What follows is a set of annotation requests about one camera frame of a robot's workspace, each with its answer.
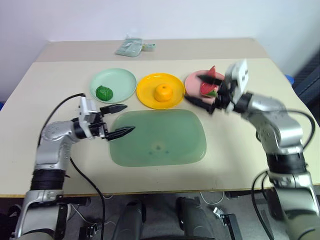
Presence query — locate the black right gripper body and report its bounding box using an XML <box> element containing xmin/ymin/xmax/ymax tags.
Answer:
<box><xmin>214</xmin><ymin>80</ymin><xmax>238</xmax><ymax>110</ymax></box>

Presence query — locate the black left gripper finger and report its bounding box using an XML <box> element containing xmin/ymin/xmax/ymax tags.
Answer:
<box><xmin>104</xmin><ymin>126</ymin><xmax>137</xmax><ymax>143</ymax></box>
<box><xmin>99</xmin><ymin>103</ymin><xmax>129</xmax><ymax>116</ymax></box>

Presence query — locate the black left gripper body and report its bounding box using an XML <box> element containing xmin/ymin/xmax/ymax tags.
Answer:
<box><xmin>88</xmin><ymin>112</ymin><xmax>110</xmax><ymax>140</ymax></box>

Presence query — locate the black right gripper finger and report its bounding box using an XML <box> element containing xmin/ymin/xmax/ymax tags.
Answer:
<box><xmin>197</xmin><ymin>74</ymin><xmax>225</xmax><ymax>87</ymax></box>
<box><xmin>184</xmin><ymin>95</ymin><xmax>217</xmax><ymax>116</ymax></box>

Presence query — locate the red toy watermelon slice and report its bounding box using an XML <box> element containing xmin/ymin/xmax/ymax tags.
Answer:
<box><xmin>199</xmin><ymin>65</ymin><xmax>221</xmax><ymax>98</ymax></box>

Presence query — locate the pink round plate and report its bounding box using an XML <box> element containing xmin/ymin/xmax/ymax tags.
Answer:
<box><xmin>184</xmin><ymin>70</ymin><xmax>226</xmax><ymax>106</ymax></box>

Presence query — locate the light green round plate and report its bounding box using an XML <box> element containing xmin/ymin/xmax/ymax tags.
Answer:
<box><xmin>89</xmin><ymin>67</ymin><xmax>138</xmax><ymax>105</ymax></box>

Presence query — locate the yellow round plate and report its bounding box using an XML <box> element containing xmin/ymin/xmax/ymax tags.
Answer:
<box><xmin>136</xmin><ymin>72</ymin><xmax>186</xmax><ymax>111</ymax></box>

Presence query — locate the green toy vegetable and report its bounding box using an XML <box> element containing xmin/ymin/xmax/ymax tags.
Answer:
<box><xmin>95</xmin><ymin>85</ymin><xmax>114</xmax><ymax>102</ymax></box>

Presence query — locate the orange toy mandarin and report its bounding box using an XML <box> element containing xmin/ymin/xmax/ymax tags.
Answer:
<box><xmin>153</xmin><ymin>83</ymin><xmax>175</xmax><ymax>102</ymax></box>

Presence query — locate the large green rectangular tray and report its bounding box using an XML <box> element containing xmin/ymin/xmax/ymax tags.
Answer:
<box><xmin>108</xmin><ymin>108</ymin><xmax>208</xmax><ymax>168</ymax></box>

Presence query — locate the pale green plastic pouch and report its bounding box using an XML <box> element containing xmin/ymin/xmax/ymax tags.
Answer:
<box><xmin>114</xmin><ymin>36</ymin><xmax>157</xmax><ymax>58</ymax></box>

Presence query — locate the small blue object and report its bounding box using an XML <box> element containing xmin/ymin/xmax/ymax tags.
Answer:
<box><xmin>284</xmin><ymin>74</ymin><xmax>297</xmax><ymax>86</ymax></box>

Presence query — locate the dark rounded robot leg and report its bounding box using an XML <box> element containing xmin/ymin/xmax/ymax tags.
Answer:
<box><xmin>175</xmin><ymin>196</ymin><xmax>216</xmax><ymax>240</ymax></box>
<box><xmin>110</xmin><ymin>199</ymin><xmax>147</xmax><ymax>240</ymax></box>

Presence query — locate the black and white shoe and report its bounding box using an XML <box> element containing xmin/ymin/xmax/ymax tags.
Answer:
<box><xmin>5</xmin><ymin>203</ymin><xmax>24</xmax><ymax>226</ymax></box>

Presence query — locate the black metal floor stand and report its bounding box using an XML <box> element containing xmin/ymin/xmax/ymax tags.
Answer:
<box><xmin>212</xmin><ymin>205</ymin><xmax>241</xmax><ymax>240</ymax></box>

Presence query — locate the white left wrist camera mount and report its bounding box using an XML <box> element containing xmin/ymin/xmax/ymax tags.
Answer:
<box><xmin>77</xmin><ymin>96</ymin><xmax>99</xmax><ymax>138</ymax></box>

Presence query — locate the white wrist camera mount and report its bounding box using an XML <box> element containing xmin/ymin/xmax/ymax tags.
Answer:
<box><xmin>77</xmin><ymin>96</ymin><xmax>99</xmax><ymax>138</ymax></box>
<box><xmin>224</xmin><ymin>59</ymin><xmax>250</xmax><ymax>113</ymax></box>

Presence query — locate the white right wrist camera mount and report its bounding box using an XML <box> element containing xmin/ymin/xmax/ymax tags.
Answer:
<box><xmin>224</xmin><ymin>59</ymin><xmax>250</xmax><ymax>113</ymax></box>

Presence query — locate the black table frame bracket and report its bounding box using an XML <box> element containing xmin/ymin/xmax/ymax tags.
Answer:
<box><xmin>57</xmin><ymin>196</ymin><xmax>92</xmax><ymax>208</ymax></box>

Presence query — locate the thin white cable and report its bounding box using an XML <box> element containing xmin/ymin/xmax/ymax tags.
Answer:
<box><xmin>199</xmin><ymin>191</ymin><xmax>225</xmax><ymax>206</ymax></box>

